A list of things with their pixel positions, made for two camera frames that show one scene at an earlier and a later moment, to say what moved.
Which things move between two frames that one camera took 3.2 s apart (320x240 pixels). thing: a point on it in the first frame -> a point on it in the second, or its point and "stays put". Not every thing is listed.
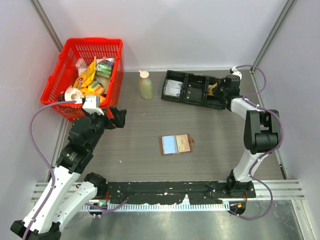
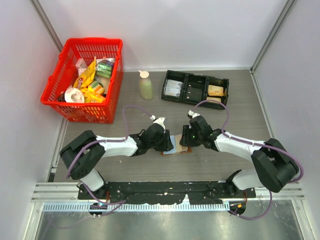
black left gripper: (118, 120) -> (167, 145)
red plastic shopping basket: (65, 73) stays put
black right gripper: (222, 82) -> (185, 140)
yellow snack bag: (87, 76) stays put
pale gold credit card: (182, 143) stays put
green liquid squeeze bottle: (146, 85) stays put
